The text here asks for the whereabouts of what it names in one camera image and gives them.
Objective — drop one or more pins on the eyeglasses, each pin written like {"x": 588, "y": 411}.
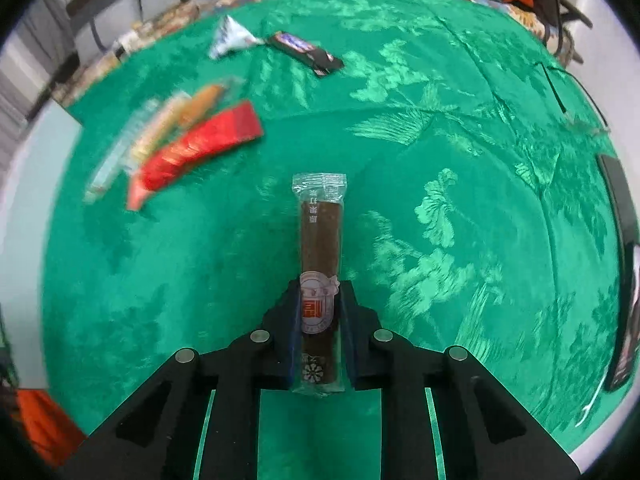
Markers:
{"x": 573, "y": 97}

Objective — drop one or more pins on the smartphone with lit screen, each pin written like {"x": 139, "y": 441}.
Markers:
{"x": 626, "y": 346}

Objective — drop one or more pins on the red snack packet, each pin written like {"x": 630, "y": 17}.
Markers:
{"x": 227, "y": 130}

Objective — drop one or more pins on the silver foil snack packet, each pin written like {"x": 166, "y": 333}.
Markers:
{"x": 230, "y": 36}

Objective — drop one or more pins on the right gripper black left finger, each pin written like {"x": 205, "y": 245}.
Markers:
{"x": 197, "y": 415}

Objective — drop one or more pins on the green floral tablecloth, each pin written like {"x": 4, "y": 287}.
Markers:
{"x": 378, "y": 244}

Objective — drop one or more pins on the dark chocolate bar wrapper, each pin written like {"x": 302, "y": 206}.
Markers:
{"x": 320, "y": 61}

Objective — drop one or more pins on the brown sausage snack stick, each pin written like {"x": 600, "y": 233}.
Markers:
{"x": 321, "y": 205}

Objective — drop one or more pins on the small brown snack packet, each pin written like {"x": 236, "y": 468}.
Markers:
{"x": 200, "y": 104}

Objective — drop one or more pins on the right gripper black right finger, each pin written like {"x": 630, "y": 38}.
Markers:
{"x": 443, "y": 412}

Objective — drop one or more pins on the black tablet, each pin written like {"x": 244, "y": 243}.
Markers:
{"x": 619, "y": 194}

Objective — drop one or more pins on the small beige snack packet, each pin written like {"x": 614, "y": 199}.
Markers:
{"x": 155, "y": 131}

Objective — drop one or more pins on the clear long snack packet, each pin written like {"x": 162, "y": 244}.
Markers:
{"x": 114, "y": 160}

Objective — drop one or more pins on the white cardboard box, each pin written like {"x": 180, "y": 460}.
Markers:
{"x": 27, "y": 203}

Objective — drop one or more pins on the grey cushion left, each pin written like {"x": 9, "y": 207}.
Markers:
{"x": 97, "y": 24}

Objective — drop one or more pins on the black chair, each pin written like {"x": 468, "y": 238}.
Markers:
{"x": 557, "y": 16}

